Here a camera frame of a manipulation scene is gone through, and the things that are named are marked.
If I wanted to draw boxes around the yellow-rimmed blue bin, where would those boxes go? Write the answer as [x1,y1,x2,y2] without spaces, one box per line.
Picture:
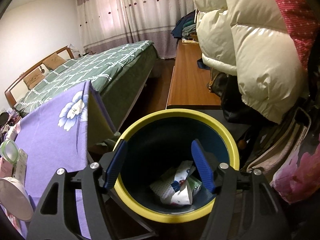
[113,109,240,224]

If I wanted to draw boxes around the green and white plastic packet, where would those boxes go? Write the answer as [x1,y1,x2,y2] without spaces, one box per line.
[150,160,202,200]

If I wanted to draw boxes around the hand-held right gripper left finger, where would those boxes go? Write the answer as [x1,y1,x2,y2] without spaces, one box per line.
[29,139,127,240]

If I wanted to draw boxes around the wooden bed headboard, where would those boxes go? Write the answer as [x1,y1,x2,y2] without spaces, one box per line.
[4,45,75,104]

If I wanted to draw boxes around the beige handbag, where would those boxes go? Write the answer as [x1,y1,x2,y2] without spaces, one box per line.
[244,107,312,178]

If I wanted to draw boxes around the pink box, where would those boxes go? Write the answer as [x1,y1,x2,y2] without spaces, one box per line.
[0,157,14,178]

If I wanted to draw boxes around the black clothes heap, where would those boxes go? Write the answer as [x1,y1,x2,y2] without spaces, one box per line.
[0,111,19,140]

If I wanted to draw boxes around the dark brown handbag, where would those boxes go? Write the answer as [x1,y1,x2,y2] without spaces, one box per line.
[207,70,250,123]

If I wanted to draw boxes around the pink and white curtain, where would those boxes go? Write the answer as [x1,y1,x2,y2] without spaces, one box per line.
[74,0,197,59]

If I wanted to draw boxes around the red dotted quilted jacket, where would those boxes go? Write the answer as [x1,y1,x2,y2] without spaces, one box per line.
[264,0,320,70]

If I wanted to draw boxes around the pile of folded clothes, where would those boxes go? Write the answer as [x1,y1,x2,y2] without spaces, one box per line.
[171,10,199,43]

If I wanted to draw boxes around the cream puffer jacket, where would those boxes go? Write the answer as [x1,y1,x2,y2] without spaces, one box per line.
[192,0,310,124]

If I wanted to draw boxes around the bed with green plaid cover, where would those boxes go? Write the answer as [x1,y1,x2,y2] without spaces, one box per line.
[14,40,162,119]

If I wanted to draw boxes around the wooden low cabinet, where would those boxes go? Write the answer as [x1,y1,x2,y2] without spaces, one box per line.
[166,40,223,110]

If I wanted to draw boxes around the blue strap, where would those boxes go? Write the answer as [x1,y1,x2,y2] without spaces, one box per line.
[197,57,210,70]

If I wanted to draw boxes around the pink floral bag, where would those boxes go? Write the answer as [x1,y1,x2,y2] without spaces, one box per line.
[272,140,320,204]

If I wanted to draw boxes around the brown pillow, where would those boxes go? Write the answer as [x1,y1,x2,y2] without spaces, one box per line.
[42,52,67,70]
[23,69,44,89]

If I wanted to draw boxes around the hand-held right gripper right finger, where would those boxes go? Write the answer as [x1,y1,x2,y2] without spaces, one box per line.
[191,139,287,240]

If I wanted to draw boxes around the purple floral tablecloth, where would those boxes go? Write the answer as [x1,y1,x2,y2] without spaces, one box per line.
[0,81,100,240]

